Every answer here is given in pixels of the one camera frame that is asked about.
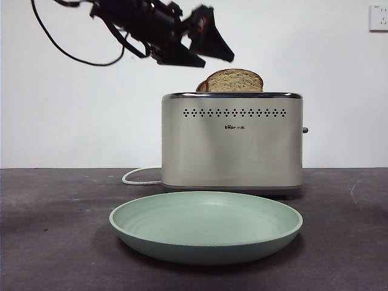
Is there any large bread slice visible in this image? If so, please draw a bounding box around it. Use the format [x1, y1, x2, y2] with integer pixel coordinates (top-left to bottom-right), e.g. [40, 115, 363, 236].
[205, 69, 264, 93]

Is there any pale green plate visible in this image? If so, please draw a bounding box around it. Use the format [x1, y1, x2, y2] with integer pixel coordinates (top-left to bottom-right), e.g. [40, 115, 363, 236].
[109, 190, 304, 266]

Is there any white toaster power cord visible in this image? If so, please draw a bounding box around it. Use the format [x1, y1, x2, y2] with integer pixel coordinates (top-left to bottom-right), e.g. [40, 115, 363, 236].
[122, 167, 165, 186]

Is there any cream two-slot toaster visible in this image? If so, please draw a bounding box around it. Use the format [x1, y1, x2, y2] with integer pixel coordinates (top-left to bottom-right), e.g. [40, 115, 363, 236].
[161, 91, 310, 198]

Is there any black looping arm cable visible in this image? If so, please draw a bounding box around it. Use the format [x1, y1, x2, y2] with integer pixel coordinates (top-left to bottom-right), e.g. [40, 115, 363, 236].
[30, 0, 125, 67]

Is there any white wall socket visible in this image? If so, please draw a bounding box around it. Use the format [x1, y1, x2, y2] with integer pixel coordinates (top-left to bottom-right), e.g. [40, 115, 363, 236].
[369, 4, 388, 33]

